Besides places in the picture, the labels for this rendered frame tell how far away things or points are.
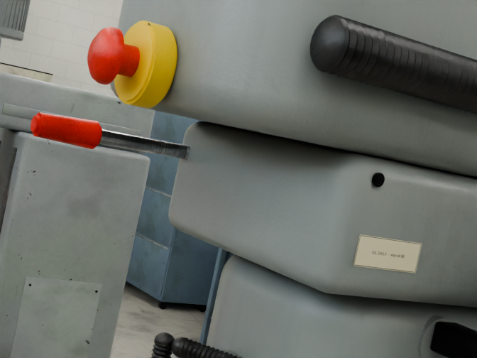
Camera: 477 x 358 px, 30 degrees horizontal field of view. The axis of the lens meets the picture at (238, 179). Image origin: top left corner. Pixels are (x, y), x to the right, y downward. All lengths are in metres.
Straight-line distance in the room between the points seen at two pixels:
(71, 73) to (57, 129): 9.61
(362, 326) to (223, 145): 0.18
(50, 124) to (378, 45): 0.29
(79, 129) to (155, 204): 7.68
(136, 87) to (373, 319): 0.25
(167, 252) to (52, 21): 3.34
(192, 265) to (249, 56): 7.66
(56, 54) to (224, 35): 9.69
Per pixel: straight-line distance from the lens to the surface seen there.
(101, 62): 0.62
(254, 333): 0.73
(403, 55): 0.56
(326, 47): 0.54
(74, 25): 10.33
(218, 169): 0.73
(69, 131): 0.72
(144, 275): 8.44
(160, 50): 0.62
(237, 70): 0.57
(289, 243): 0.64
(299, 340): 0.69
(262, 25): 0.57
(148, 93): 0.62
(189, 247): 8.15
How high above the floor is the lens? 1.73
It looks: 3 degrees down
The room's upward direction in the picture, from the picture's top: 12 degrees clockwise
